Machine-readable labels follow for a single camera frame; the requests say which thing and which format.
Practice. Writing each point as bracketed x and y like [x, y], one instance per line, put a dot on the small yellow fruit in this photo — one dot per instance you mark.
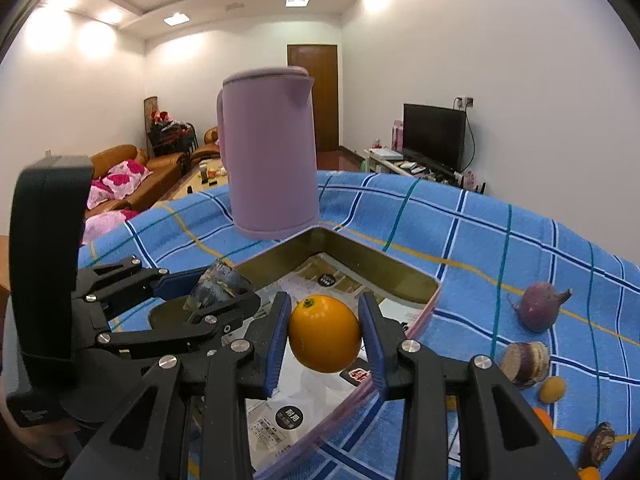
[552, 390]

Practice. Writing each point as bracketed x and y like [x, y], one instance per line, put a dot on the pink heart pillow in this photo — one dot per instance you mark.
[120, 180]
[105, 222]

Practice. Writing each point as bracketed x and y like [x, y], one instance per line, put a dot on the brown wooden door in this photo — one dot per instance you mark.
[312, 95]

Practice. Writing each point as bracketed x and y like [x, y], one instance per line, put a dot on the white television stand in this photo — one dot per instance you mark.
[387, 157]

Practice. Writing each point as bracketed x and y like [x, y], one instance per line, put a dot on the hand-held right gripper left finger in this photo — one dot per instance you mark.
[278, 345]

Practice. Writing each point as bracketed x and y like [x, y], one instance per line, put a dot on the brown leather armchair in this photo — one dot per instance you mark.
[207, 147]

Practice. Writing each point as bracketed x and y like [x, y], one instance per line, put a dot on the printed paper leaflet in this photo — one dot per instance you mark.
[310, 410]

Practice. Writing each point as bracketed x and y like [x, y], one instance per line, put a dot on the pink gift bag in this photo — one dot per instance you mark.
[398, 136]

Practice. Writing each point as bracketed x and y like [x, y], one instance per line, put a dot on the glass coffee table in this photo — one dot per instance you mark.
[190, 182]

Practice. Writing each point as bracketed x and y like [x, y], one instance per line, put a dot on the square ceiling light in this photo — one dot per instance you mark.
[296, 1]
[176, 18]

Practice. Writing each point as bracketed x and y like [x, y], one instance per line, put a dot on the person's left forearm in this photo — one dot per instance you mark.
[30, 440]

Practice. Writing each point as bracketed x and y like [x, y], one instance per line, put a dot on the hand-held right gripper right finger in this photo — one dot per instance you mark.
[372, 345]

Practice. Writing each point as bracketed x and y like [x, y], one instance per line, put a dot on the white wall socket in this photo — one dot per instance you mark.
[464, 102]

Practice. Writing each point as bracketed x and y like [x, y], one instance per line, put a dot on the large orange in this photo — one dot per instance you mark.
[324, 334]

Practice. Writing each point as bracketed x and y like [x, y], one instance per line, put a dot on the cut bamboo shoot piece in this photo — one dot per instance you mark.
[525, 364]

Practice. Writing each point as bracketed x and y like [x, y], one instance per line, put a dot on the blue plaid cloth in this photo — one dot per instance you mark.
[475, 240]

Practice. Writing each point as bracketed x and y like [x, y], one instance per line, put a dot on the black television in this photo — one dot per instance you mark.
[432, 135]

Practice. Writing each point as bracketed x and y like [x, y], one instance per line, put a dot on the grey dark bamboo shoot husk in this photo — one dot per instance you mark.
[220, 282]

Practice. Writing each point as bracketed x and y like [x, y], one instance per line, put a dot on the black metal rack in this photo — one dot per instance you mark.
[167, 132]

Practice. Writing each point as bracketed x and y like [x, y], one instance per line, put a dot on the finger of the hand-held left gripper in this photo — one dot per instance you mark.
[177, 285]
[200, 327]

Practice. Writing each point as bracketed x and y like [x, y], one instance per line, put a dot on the purple turnip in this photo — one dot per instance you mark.
[537, 307]

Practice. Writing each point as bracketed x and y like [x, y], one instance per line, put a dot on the dark brown chestnut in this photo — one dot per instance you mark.
[597, 445]

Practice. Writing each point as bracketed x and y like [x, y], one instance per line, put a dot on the brown leather sofa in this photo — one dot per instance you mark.
[160, 170]

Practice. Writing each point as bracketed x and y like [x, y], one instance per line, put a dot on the small orange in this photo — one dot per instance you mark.
[588, 473]
[544, 419]

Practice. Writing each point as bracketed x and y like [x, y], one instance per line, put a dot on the pink tin lid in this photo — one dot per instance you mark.
[270, 160]

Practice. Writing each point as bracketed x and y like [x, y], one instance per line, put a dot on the pink gold tin box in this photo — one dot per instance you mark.
[370, 265]

